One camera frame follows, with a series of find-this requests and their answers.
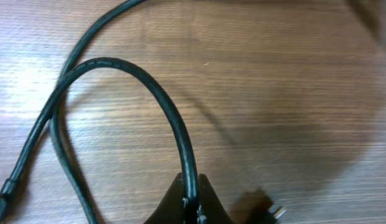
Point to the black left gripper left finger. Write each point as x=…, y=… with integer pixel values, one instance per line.
x=170, y=209

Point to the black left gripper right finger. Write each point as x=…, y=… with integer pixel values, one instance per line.
x=211, y=210

